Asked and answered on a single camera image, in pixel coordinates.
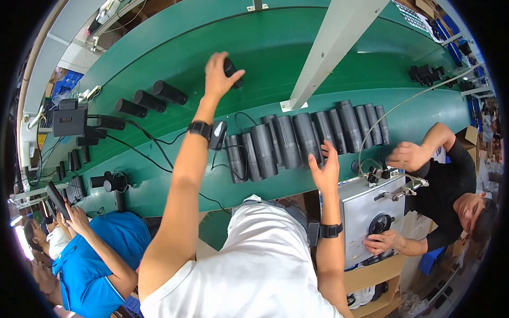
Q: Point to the white conveyor frame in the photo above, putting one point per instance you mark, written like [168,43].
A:
[59,28]

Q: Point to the person's body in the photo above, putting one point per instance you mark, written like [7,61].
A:
[254,270]

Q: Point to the white power strip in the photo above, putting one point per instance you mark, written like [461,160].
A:
[93,92]

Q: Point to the black fixture stand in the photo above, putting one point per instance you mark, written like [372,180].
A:
[115,185]

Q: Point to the cluster of black tubes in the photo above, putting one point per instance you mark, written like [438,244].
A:
[111,123]

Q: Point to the silver metal machine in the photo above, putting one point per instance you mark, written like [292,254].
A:
[358,214]

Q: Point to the white metal bracket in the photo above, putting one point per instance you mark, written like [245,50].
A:
[256,6]

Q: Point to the shelf with blue crates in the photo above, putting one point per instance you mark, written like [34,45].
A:
[449,28]

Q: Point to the blue plastic bin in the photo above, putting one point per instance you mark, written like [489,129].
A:
[431,260]

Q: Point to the person's left hand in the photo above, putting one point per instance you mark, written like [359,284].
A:
[214,79]

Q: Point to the open cardboard box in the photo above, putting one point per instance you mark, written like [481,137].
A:
[373,274]

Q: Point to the black ribbed part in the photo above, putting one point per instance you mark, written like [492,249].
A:
[75,190]

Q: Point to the black tablet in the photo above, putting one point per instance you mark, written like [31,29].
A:
[55,196]

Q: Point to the black power supply box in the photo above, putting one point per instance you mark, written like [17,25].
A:
[69,121]

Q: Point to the black cylinder speaker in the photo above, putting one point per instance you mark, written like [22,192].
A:
[171,93]
[230,67]
[150,101]
[131,108]

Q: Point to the person's right hand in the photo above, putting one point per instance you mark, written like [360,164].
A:
[328,175]

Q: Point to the cardboard carton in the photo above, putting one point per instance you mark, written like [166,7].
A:
[471,137]

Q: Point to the blue plastic crate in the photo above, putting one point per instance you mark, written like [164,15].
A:
[67,79]

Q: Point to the black wrist band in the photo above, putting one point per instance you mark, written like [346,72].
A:
[331,230]
[201,129]

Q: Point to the group of small black parts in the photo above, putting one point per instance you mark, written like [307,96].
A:
[423,73]

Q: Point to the row of perforated grey cylinders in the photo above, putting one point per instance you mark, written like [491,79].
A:
[286,143]

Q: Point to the white metal post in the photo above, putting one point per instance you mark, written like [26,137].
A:
[334,51]

